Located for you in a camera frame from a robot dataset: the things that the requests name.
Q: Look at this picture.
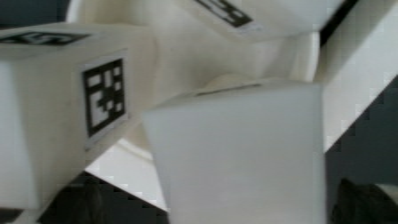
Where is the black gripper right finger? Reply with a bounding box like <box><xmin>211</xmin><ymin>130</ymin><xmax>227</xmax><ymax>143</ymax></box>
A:
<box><xmin>330</xmin><ymin>178</ymin><xmax>398</xmax><ymax>224</ymax></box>

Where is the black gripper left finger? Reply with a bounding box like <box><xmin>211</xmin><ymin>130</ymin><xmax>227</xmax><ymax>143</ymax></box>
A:
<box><xmin>37</xmin><ymin>173</ymin><xmax>107</xmax><ymax>224</ymax></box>

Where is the white stool leg with tag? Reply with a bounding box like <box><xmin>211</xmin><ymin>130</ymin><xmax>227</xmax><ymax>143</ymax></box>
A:
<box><xmin>174</xmin><ymin>0</ymin><xmax>343</xmax><ymax>42</ymax></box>

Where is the white front rail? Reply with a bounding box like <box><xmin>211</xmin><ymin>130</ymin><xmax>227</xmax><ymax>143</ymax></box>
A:
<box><xmin>7</xmin><ymin>140</ymin><xmax>169</xmax><ymax>224</ymax></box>

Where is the white obstacle wall right piece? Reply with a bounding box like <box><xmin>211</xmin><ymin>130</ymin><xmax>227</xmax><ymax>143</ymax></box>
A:
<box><xmin>316</xmin><ymin>0</ymin><xmax>398</xmax><ymax>151</ymax></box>

